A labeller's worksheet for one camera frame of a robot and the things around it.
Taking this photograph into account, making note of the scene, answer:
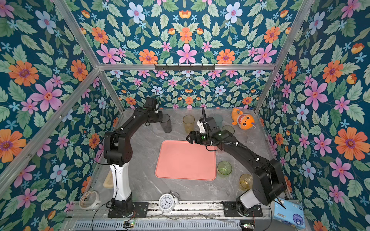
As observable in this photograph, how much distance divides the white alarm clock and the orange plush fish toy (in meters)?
0.65

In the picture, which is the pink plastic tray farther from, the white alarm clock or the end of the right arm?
the end of the right arm

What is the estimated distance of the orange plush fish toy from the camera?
1034 mm

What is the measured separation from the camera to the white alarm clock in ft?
2.40

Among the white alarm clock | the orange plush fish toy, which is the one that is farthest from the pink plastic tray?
the orange plush fish toy

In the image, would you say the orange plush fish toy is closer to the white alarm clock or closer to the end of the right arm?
the end of the right arm

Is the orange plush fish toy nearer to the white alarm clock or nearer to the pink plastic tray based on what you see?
the pink plastic tray
